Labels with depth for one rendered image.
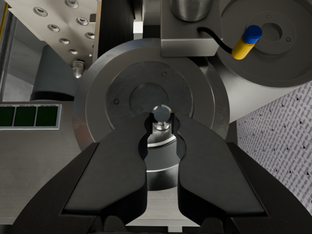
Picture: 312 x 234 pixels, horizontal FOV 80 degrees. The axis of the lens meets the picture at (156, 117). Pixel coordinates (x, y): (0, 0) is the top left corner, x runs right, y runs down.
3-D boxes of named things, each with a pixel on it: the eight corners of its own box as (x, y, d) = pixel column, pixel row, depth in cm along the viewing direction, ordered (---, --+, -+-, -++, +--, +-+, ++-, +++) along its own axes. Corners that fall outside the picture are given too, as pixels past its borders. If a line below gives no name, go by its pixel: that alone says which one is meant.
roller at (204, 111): (237, 81, 17) (175, 199, 15) (191, 127, 42) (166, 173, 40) (128, 27, 18) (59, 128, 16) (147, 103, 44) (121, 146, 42)
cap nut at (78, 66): (83, 60, 52) (81, 75, 51) (87, 66, 56) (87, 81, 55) (70, 60, 52) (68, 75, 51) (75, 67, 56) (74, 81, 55)
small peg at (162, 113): (174, 107, 13) (169, 126, 12) (172, 116, 15) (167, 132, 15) (154, 101, 13) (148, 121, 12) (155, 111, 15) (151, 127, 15)
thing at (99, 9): (107, -82, 25) (98, 44, 21) (133, 34, 47) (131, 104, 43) (104, -82, 25) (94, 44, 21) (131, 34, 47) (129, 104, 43)
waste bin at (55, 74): (58, 66, 270) (52, 113, 255) (26, 43, 218) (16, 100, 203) (93, 62, 260) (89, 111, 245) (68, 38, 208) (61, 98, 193)
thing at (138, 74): (163, 45, 17) (211, 115, 15) (163, 56, 19) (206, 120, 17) (88, 87, 16) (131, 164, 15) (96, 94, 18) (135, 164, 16)
